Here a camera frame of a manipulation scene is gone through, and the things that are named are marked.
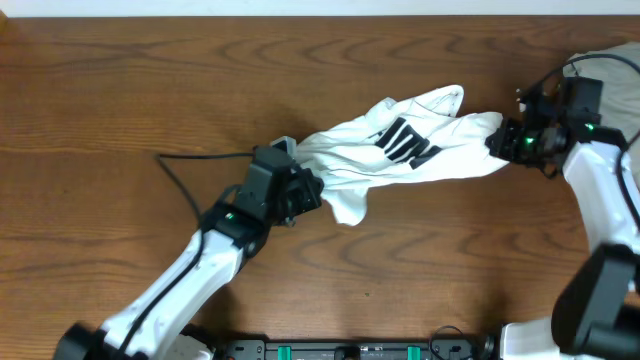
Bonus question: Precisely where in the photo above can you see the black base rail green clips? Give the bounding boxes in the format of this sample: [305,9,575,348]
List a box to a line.
[214,338,479,360]

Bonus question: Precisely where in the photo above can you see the white t-shirt black print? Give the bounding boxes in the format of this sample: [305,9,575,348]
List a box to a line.
[295,85,507,226]

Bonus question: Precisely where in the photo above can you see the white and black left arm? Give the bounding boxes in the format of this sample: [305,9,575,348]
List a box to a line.
[54,167,323,359]

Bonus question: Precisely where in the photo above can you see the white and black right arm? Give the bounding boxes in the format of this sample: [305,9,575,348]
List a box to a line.
[486,120,639,359]

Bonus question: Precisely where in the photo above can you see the grey folded garment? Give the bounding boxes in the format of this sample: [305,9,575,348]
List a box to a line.
[562,41,640,186]

